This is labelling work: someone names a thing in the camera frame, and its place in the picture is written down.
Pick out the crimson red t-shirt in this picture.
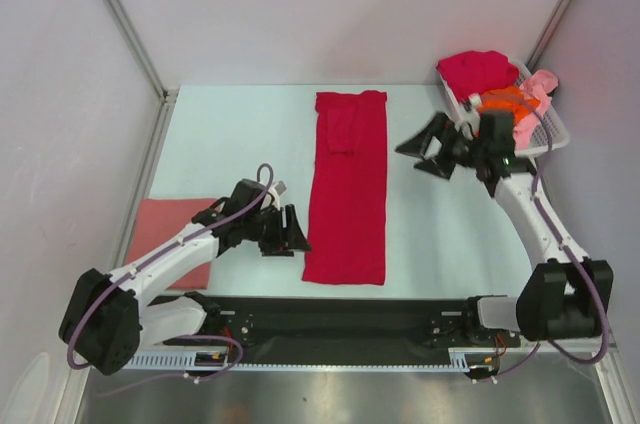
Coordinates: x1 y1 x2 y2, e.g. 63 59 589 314
302 90 388 286

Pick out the aluminium side rail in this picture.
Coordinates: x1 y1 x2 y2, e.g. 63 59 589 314
531 152 588 264
107 89 179 270

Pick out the orange t-shirt in basket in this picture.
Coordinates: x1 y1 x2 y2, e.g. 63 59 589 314
477 86 540 126

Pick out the white plastic laundry basket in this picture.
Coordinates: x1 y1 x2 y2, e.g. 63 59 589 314
439 57 569 158

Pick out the left aluminium corner post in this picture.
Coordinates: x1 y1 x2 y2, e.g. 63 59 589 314
74 0 169 100

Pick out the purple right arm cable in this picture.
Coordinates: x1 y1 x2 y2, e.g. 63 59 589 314
469 96 612 385

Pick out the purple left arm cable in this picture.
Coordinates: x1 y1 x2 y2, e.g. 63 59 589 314
67 162 276 398

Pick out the aluminium corner post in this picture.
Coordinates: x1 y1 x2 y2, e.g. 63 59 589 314
74 0 169 100
527 0 606 65

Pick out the folded salmon pink t-shirt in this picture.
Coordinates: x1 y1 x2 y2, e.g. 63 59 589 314
124 198 214 291

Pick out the left aluminium side rail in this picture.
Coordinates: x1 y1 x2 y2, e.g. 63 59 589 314
107 89 179 270

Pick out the right aluminium side rail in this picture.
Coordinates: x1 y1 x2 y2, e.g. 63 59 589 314
531 152 588 264

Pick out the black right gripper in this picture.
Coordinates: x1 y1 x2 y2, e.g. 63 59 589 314
395 112 487 181

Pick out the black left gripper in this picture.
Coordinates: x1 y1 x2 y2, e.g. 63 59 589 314
243 204 311 257

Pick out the right aluminium corner post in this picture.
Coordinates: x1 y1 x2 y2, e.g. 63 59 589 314
527 0 606 65

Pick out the light pink t-shirt in basket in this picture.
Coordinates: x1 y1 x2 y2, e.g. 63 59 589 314
514 69 559 150

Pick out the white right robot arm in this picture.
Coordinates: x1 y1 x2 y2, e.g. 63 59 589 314
395 111 613 345

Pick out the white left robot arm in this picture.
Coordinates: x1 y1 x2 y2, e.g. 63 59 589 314
59 179 311 376

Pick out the crimson t-shirt in basket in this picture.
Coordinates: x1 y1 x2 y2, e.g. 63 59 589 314
436 51 519 102

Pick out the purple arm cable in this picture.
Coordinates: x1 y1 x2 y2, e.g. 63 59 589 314
67 162 276 398
469 96 612 385

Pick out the white slotted cable duct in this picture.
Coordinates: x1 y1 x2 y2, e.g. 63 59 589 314
124 348 497 373

